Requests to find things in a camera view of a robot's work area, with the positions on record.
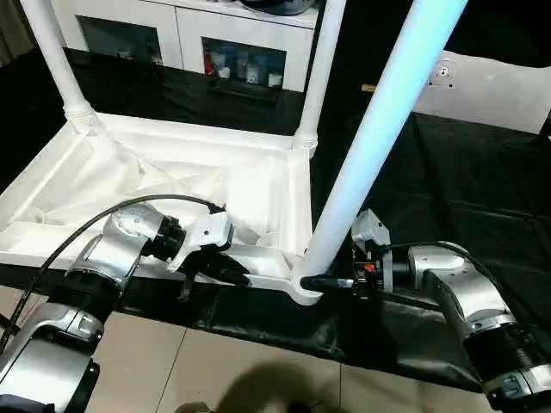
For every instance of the black work mat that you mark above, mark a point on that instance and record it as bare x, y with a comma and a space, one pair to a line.
482, 198

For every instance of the white flat panel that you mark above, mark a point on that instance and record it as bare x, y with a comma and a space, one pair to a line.
491, 90

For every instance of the grey bag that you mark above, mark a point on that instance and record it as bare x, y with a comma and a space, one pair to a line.
280, 5

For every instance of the white glass-door cabinet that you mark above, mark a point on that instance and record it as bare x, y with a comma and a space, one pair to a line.
172, 34

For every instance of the small yellow label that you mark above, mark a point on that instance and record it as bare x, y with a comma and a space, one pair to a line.
368, 88

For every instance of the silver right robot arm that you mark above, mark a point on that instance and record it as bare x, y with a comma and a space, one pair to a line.
469, 297

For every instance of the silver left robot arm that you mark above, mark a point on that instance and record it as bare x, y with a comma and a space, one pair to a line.
112, 249

